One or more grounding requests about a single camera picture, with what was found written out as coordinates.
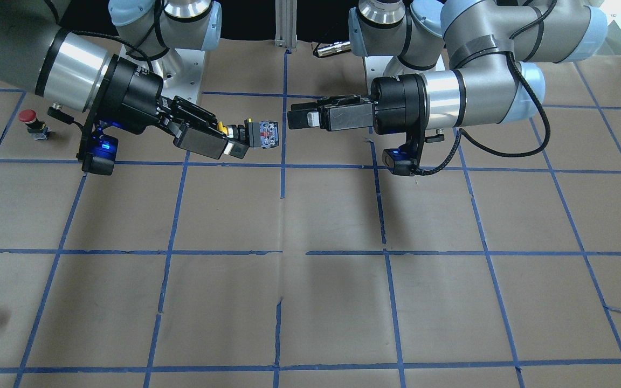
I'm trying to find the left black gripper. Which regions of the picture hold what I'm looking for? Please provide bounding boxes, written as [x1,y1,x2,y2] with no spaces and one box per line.
[288,74,428,162]

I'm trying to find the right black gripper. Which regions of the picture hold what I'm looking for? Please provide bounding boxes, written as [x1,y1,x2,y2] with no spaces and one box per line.
[79,55,249,162]

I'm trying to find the yellow push button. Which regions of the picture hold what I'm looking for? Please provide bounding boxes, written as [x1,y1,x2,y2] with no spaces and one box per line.
[217,119,279,148]

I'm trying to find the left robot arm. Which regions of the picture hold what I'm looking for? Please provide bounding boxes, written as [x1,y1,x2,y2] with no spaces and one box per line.
[287,1,608,175]

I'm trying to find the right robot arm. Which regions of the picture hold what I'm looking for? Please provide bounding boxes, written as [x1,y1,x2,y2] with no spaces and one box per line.
[0,1,252,175]

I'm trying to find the red push button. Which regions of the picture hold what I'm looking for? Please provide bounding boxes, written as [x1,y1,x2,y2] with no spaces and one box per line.
[18,109,50,141]

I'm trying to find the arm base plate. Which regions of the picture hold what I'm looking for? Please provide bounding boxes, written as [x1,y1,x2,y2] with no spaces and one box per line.
[146,42,205,104]

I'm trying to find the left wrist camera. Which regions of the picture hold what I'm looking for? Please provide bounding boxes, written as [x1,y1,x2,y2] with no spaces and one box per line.
[382,148,418,176]

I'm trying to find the aluminium frame post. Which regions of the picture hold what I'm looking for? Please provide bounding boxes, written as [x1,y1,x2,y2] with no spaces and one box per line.
[274,0,298,51]

